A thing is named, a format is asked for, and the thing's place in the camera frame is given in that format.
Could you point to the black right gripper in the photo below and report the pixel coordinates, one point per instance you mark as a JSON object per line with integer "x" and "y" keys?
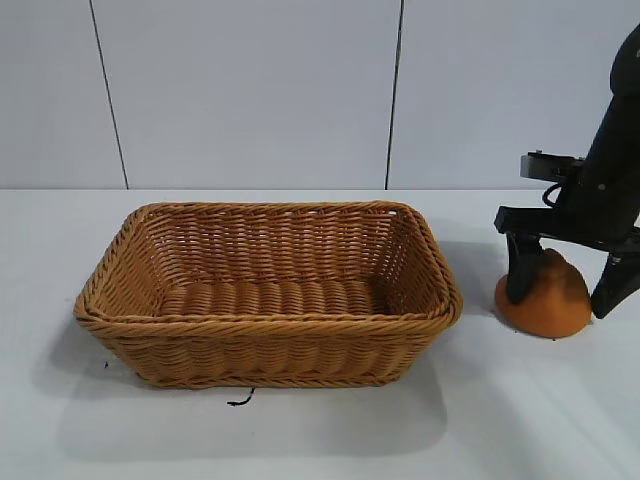
{"x": 610, "y": 190}

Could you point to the orange cone-shaped bread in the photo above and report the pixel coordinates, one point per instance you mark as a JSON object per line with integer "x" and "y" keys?
{"x": 550, "y": 310}

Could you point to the brown woven wicker basket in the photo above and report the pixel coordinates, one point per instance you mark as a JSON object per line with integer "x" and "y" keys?
{"x": 265, "y": 340}

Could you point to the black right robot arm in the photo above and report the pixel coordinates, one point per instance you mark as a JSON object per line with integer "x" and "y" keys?
{"x": 627, "y": 65}

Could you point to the small black thread piece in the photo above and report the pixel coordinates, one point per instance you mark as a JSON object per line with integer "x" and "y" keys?
{"x": 243, "y": 400}

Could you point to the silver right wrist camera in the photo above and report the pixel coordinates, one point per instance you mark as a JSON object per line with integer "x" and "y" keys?
{"x": 547, "y": 166}

